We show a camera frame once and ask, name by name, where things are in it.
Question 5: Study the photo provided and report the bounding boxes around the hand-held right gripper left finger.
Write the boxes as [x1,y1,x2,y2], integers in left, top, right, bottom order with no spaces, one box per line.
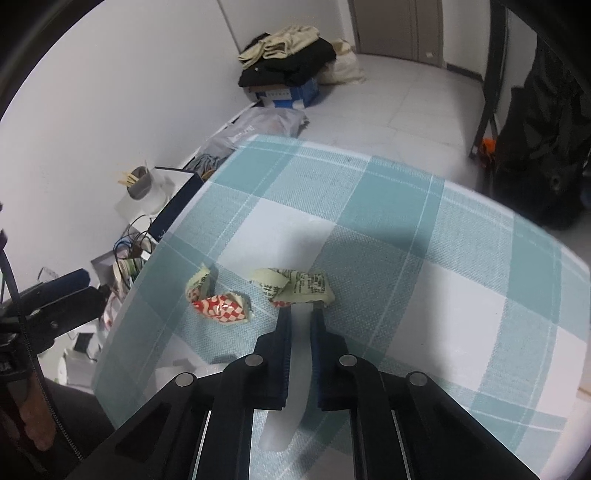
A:
[65,307,293,480]

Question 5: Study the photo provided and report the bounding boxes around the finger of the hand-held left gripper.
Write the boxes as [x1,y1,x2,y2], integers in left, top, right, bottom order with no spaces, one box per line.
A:
[25,287,106,354]
[14,270,90,315]

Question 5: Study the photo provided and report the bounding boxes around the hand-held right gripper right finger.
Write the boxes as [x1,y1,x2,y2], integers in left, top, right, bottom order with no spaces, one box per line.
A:
[311,308,541,480]

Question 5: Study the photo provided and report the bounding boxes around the yellow printed wrapper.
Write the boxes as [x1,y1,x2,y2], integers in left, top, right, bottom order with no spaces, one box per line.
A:
[249,268,335,308]

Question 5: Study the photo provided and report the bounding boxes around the person's left hand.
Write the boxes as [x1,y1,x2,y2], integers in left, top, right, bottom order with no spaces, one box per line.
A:
[11,373,60,452]

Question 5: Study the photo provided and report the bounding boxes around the white dotted bag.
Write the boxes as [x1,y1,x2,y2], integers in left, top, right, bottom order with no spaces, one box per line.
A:
[102,295,125,330]

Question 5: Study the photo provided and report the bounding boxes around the grey box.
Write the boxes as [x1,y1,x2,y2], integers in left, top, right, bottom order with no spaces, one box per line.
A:
[91,251,121,278]

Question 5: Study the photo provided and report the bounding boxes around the green label paper cup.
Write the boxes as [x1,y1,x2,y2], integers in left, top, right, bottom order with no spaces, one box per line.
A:
[113,258,148,296]

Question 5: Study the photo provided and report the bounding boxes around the red checked crumpled wrapper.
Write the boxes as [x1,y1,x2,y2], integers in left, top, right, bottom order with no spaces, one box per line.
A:
[185,263,256,326]

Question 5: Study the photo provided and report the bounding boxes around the person's dark trousers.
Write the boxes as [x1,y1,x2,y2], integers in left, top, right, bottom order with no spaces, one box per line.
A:
[41,378,116,480]

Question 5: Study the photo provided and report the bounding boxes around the grey cup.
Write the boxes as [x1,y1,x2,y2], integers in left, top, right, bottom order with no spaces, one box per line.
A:
[126,167,155,201]

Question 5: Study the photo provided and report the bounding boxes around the bundle of wooden sticks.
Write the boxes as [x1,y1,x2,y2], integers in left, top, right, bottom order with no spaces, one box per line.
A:
[115,159,151,188]

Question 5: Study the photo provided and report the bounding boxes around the white round container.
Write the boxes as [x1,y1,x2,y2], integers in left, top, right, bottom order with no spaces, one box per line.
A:
[139,168,172,217]

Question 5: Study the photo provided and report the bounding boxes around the navy box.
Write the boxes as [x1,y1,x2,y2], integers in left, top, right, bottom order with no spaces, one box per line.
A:
[147,172,204,241]

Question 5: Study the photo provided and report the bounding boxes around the teal checked tablecloth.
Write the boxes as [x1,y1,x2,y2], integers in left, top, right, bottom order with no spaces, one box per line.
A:
[91,134,583,480]

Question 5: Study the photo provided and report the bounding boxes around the grey striped cloth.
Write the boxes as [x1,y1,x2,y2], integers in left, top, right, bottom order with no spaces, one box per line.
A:
[185,154,227,178]

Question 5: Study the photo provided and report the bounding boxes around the grey plastic bag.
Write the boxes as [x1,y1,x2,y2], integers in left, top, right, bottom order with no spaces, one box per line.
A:
[198,107,309,160]

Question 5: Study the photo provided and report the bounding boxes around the blue cardboard box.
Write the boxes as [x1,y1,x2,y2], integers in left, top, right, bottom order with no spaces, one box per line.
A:
[247,76,320,109]

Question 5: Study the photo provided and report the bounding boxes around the cream tote bag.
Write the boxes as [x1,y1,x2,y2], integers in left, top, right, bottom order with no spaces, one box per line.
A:
[318,39,368,86]

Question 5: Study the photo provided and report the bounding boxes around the pile of clothes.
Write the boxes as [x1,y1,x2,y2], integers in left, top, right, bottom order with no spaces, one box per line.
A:
[238,37,337,88]

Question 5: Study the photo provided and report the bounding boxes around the black bag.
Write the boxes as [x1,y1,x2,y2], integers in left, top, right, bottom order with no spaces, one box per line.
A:
[492,41,591,232]

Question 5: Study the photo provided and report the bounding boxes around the beige garment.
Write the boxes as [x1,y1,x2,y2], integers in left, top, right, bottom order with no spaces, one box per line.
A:
[238,25,321,70]

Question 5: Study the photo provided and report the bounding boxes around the black metal rack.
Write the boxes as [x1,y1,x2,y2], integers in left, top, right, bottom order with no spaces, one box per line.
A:
[468,0,513,195]

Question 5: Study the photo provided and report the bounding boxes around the grey door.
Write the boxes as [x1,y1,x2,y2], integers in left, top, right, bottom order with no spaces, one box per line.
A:
[348,0,445,68]

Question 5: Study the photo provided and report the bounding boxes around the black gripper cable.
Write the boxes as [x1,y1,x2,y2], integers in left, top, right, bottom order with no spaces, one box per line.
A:
[0,249,86,462]

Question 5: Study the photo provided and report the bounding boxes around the tangled black cables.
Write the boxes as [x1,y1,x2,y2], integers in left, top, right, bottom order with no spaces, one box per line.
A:
[124,213,160,259]

